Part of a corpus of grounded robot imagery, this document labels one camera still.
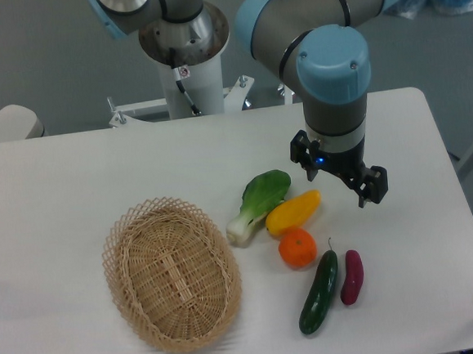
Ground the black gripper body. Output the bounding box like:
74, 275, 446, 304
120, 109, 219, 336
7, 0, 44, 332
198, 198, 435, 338
308, 139, 366, 193

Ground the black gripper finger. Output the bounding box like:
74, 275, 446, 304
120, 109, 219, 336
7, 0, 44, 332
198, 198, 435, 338
289, 130, 320, 181
355, 165, 388, 208

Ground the dark green cucumber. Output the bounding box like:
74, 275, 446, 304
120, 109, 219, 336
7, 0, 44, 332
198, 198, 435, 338
298, 240, 339, 335

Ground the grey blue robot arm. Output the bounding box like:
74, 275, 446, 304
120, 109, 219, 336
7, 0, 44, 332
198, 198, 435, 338
87, 0, 398, 205

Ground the green bok choy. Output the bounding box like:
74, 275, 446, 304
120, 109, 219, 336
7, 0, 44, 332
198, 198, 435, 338
225, 169, 291, 247

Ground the yellow bell pepper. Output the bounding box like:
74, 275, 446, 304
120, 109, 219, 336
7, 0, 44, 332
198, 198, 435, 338
266, 190, 322, 237

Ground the purple eggplant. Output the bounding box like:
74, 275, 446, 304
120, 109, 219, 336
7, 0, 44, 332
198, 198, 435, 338
340, 249, 364, 306

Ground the orange tangerine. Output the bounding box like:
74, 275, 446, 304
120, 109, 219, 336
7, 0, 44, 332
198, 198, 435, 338
278, 228, 318, 268

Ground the woven wicker basket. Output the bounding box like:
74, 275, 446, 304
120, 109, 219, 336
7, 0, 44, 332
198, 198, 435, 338
102, 197, 242, 354

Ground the white chair back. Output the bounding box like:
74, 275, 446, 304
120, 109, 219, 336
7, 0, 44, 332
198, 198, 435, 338
0, 105, 47, 143

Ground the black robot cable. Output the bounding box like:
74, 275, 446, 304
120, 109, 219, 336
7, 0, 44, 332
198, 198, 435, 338
167, 44, 203, 119

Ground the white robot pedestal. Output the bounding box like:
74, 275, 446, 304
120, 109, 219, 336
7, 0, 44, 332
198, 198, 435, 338
108, 2, 254, 128

